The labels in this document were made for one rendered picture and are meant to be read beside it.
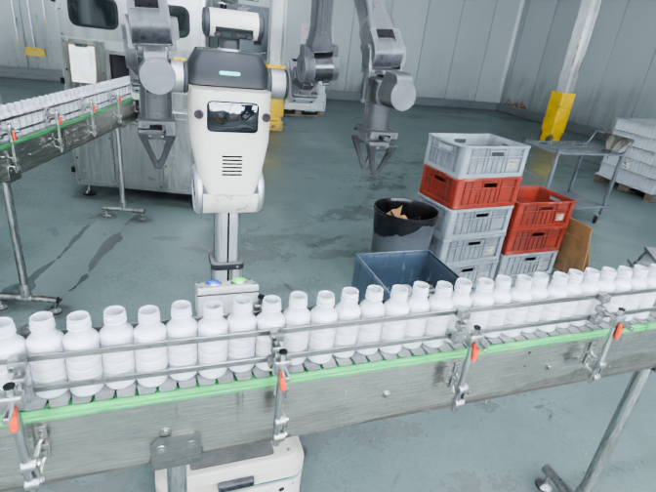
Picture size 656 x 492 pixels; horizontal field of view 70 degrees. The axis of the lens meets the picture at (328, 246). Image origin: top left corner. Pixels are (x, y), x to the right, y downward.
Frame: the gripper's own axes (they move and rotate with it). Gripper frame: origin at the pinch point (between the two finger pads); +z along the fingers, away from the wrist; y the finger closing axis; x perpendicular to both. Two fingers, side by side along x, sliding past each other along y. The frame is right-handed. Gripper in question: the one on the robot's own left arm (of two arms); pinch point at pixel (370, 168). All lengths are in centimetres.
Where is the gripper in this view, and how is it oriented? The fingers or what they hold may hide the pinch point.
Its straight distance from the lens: 108.5
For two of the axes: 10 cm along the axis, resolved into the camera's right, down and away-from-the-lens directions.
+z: -1.0, 9.1, 4.0
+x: -9.4, 0.5, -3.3
